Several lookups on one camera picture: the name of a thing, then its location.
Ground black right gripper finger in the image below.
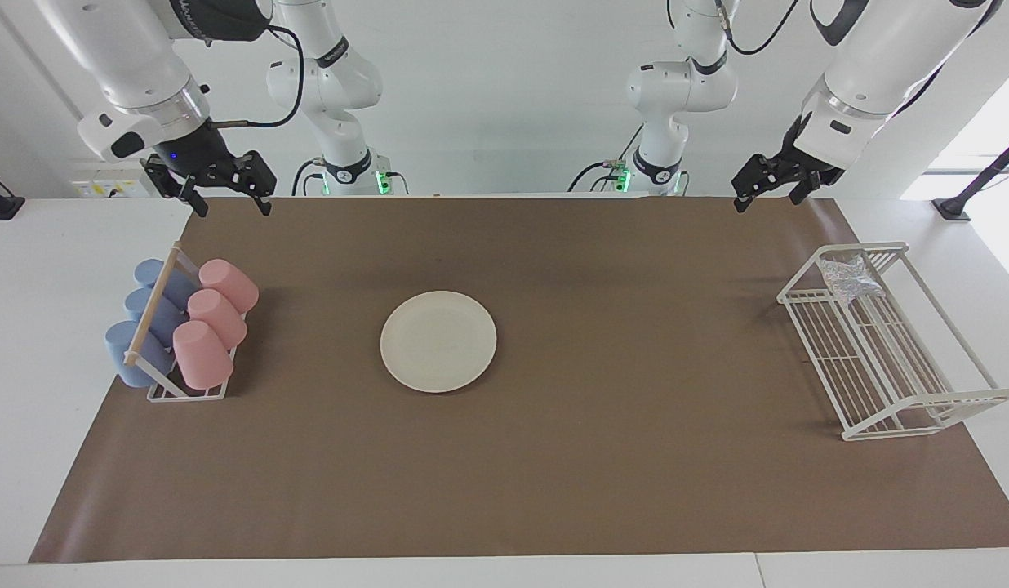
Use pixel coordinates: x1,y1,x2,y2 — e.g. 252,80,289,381
142,157,209,218
233,150,277,217

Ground round cream plate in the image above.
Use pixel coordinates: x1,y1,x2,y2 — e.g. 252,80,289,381
380,291,498,394

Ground blue cup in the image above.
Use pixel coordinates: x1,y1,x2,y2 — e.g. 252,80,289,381
124,287,187,348
134,259,199,311
104,320,175,388

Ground pink cup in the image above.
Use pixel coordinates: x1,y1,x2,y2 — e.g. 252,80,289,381
198,259,260,314
172,320,234,390
187,288,248,350

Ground brown table mat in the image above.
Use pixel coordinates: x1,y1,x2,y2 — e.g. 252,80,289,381
29,196,1009,564

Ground black right base cable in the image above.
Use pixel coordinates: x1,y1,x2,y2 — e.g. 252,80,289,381
291,159,326,197

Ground black base cable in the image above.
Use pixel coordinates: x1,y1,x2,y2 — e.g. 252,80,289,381
567,122,646,193
291,159,326,197

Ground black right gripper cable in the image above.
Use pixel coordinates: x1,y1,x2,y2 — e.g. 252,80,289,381
211,24,306,130

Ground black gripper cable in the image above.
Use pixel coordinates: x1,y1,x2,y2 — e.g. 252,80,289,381
211,24,306,130
713,0,799,56

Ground white wall socket box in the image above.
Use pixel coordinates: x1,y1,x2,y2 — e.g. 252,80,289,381
70,159,156,199

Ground cup rack with wooden handle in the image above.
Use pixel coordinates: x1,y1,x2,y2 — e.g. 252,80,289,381
122,242,248,403

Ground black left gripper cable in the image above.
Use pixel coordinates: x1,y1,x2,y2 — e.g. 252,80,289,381
713,0,799,56

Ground black left base cable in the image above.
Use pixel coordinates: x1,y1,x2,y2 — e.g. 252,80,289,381
567,122,646,193

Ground white wire dish rack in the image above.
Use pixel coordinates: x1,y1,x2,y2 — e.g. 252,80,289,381
777,241,1009,442

